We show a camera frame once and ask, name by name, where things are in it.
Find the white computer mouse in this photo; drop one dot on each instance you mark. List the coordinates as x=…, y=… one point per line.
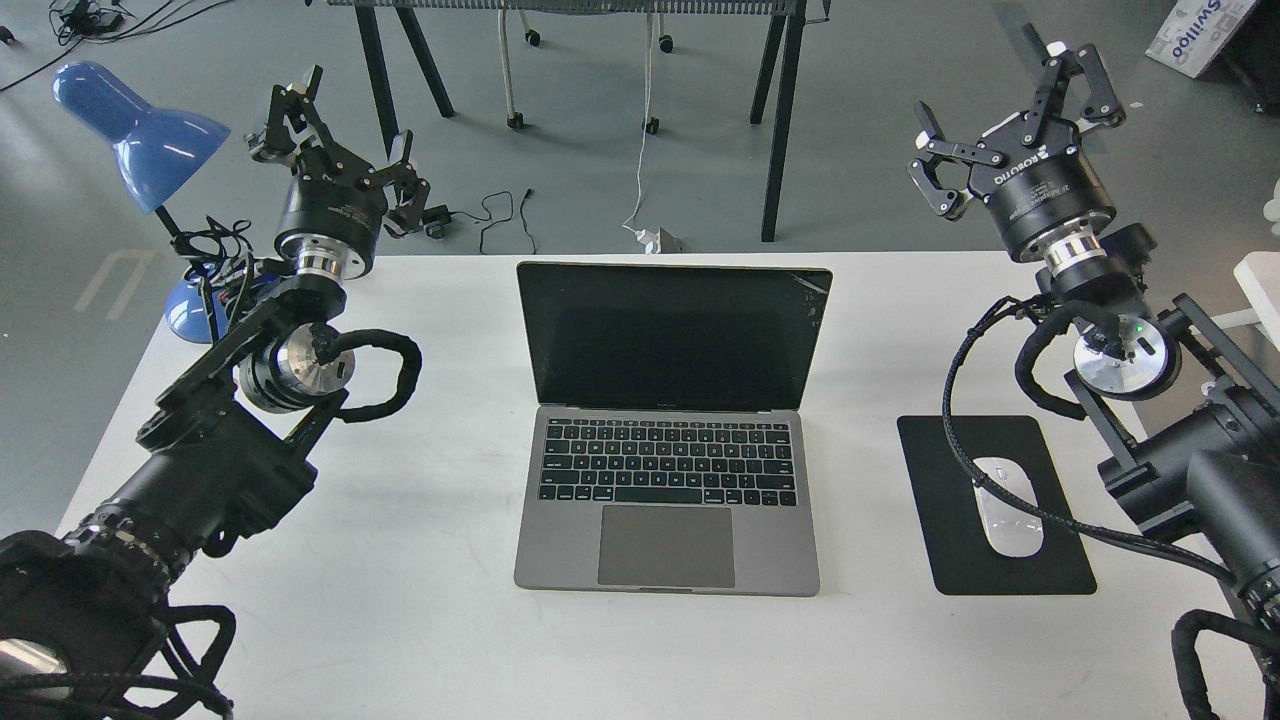
x=1009, y=532

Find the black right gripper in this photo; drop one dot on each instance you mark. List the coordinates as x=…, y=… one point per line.
x=1045, y=190

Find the white rolling chair frame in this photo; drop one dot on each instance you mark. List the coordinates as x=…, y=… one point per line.
x=579, y=72

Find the black cable bundle floor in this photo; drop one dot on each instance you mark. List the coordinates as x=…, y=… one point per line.
x=83, y=23

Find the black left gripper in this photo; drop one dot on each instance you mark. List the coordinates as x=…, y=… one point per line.
x=331, y=198

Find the white stand at right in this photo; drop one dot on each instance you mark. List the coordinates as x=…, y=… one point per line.
x=1258, y=276

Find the grey laptop notebook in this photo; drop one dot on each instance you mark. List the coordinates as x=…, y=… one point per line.
x=668, y=450

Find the blue desk lamp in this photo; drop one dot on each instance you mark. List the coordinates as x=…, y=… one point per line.
x=157, y=151

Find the white cardboard box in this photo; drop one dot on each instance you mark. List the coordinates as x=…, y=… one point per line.
x=1195, y=32

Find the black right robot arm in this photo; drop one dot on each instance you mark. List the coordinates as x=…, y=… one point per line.
x=1189, y=419

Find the black mouse pad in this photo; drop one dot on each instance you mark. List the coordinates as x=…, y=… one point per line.
x=961, y=560

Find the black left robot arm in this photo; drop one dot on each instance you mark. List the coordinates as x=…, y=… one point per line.
x=89, y=631

